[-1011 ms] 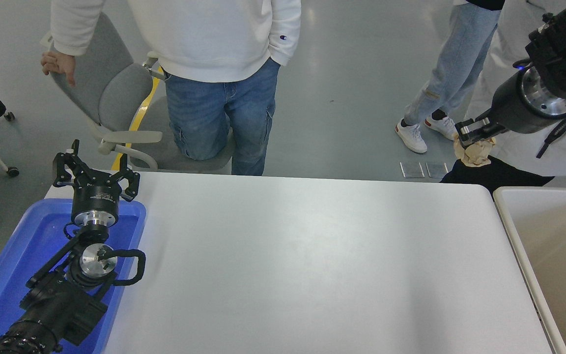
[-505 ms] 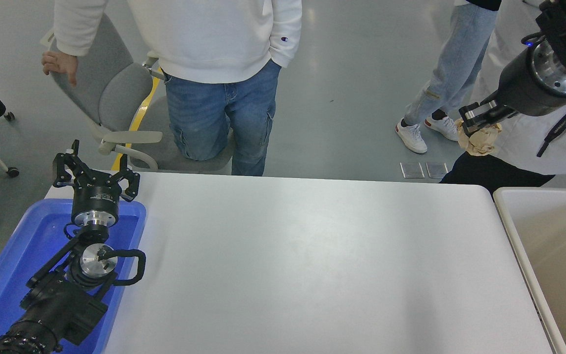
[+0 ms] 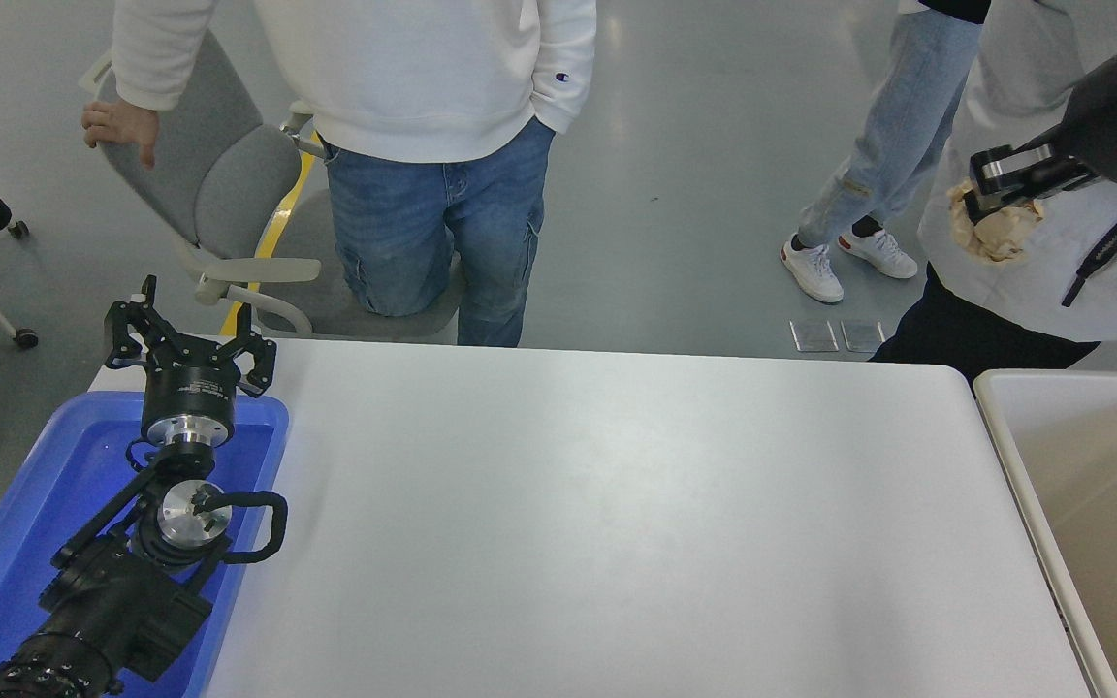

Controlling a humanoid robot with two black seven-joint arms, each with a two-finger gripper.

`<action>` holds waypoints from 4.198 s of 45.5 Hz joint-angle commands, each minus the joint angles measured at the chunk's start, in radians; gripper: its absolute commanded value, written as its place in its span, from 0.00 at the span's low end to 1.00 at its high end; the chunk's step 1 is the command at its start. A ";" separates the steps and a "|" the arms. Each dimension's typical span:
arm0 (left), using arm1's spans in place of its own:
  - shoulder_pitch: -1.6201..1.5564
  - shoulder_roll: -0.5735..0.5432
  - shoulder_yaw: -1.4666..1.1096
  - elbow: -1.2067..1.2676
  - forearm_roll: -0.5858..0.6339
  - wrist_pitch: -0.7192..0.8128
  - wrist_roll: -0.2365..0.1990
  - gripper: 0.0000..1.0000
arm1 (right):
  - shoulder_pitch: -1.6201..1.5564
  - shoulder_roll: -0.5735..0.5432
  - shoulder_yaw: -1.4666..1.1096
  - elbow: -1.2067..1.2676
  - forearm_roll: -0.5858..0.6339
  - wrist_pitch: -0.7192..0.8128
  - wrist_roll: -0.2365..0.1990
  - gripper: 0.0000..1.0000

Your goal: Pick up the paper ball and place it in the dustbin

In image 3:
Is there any grey office chair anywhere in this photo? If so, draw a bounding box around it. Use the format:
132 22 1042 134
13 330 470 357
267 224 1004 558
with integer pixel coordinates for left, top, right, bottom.
80 29 468 346

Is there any tan paper ball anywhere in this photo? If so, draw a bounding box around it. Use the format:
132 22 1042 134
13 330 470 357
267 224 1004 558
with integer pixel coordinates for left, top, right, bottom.
946 178 1045 266

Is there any blue plastic tray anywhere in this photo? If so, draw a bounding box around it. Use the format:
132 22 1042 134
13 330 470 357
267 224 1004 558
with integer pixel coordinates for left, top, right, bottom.
0 391 290 698

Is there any silver floor plate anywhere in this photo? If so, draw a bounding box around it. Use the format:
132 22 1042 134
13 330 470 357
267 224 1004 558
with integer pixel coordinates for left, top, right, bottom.
840 319 887 354
788 319 840 353

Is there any person's hand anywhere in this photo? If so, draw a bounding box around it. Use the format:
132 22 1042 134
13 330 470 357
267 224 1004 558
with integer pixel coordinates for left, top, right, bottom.
81 100 161 171

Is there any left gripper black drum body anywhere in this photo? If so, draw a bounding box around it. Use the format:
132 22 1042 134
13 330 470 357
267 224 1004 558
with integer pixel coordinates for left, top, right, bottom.
141 337 238 425

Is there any large pale bin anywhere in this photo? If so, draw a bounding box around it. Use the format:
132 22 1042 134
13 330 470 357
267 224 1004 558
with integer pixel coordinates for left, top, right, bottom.
973 368 1117 698

